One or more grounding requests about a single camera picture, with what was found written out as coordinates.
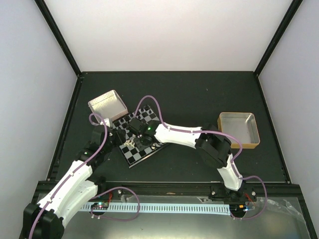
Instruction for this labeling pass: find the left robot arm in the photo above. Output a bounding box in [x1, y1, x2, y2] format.
[22, 125, 126, 239]

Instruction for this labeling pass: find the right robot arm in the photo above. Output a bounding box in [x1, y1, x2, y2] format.
[127, 118, 245, 201]

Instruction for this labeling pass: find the pile of white chess pieces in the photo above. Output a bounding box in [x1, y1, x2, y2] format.
[124, 139, 135, 147]

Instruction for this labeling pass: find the black chess pieces row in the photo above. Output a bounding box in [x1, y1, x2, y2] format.
[113, 105, 159, 129]

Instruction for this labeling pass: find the left circuit board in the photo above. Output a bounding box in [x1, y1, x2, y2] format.
[91, 202, 109, 211]

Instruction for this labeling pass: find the circuit board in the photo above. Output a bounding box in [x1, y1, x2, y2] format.
[91, 202, 109, 211]
[229, 204, 255, 213]

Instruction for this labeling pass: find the right circuit board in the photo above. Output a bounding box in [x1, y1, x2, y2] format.
[229, 204, 255, 213]

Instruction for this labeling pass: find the black white chessboard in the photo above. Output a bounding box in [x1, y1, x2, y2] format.
[113, 105, 168, 168]

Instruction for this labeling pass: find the pink metal tin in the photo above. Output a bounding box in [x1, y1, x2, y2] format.
[88, 90, 128, 121]

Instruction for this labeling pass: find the gold metal tin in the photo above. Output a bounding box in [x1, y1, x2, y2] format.
[217, 112, 260, 149]

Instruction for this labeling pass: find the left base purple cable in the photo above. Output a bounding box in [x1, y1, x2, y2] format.
[89, 186, 141, 222]

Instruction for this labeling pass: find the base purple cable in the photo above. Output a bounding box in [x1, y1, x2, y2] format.
[89, 186, 141, 222]
[230, 175, 269, 221]

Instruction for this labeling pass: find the light blue cable duct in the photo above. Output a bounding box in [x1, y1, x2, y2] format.
[79, 202, 230, 216]

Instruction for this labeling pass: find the black mounting rail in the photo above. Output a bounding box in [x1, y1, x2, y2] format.
[102, 182, 257, 202]

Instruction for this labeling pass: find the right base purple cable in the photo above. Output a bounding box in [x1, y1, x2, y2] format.
[230, 175, 269, 221]

